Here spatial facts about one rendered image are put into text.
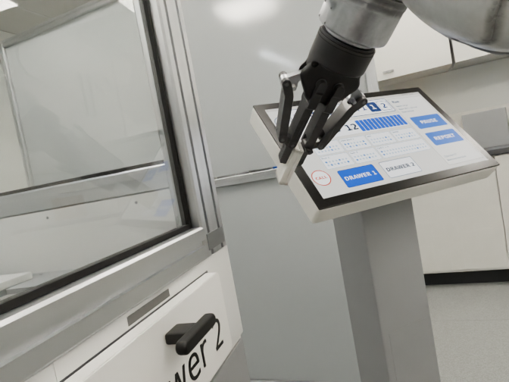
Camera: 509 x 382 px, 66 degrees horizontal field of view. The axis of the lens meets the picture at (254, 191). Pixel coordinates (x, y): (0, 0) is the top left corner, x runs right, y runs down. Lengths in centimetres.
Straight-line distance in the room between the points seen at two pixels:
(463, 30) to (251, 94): 154
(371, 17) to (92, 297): 39
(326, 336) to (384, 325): 92
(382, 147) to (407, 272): 31
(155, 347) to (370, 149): 65
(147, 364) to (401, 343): 76
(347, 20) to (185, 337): 37
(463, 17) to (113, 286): 35
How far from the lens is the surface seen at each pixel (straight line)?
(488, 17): 31
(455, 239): 304
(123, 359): 38
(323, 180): 79
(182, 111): 57
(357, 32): 48
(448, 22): 34
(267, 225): 183
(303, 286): 186
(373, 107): 105
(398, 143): 97
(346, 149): 88
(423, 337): 111
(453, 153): 104
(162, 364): 43
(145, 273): 44
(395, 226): 100
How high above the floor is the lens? 106
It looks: 3 degrees down
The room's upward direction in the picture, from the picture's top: 10 degrees counter-clockwise
